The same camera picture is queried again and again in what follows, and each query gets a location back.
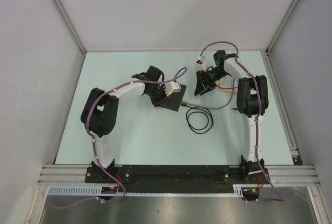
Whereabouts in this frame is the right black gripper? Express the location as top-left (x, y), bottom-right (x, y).
top-left (194, 68), bottom-right (228, 96)

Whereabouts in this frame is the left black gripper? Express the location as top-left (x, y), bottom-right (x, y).
top-left (146, 84), bottom-right (172, 108)

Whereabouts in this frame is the black network switch box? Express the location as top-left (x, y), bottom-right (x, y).
top-left (162, 84), bottom-right (187, 112)

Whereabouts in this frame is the grey ethernet cable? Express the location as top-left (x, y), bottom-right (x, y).
top-left (181, 94), bottom-right (233, 110)

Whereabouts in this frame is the black ethernet cable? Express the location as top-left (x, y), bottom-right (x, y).
top-left (181, 102), bottom-right (215, 134)

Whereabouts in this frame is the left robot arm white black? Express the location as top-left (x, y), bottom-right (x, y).
top-left (80, 66), bottom-right (182, 183)

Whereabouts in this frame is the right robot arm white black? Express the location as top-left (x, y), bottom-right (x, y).
top-left (194, 50), bottom-right (269, 183)

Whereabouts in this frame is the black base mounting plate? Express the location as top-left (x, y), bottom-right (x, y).
top-left (85, 163), bottom-right (269, 196)

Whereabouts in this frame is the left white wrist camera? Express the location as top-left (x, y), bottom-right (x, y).
top-left (164, 81), bottom-right (181, 96)

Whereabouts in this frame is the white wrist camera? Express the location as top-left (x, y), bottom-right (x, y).
top-left (164, 81), bottom-right (181, 96)
top-left (195, 55), bottom-right (208, 71)

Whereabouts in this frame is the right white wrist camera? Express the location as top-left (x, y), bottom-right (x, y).
top-left (195, 55), bottom-right (208, 71)

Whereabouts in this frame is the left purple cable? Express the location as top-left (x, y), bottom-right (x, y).
top-left (48, 67), bottom-right (189, 208)

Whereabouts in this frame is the slotted cable duct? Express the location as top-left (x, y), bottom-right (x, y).
top-left (48, 185), bottom-right (243, 197)

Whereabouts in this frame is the right aluminium side rail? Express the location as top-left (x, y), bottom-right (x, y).
top-left (261, 50), bottom-right (303, 165)

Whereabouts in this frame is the aluminium front rail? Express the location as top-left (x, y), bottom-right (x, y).
top-left (38, 165), bottom-right (320, 187)

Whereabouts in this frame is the right aluminium corner post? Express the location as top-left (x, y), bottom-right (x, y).
top-left (265, 0), bottom-right (301, 54)

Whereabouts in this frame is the aluminium corner post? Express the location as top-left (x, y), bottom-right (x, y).
top-left (265, 0), bottom-right (301, 54)
top-left (51, 0), bottom-right (87, 56)

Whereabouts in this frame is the left aluminium corner post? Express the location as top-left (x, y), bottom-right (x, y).
top-left (51, 0), bottom-right (87, 56)

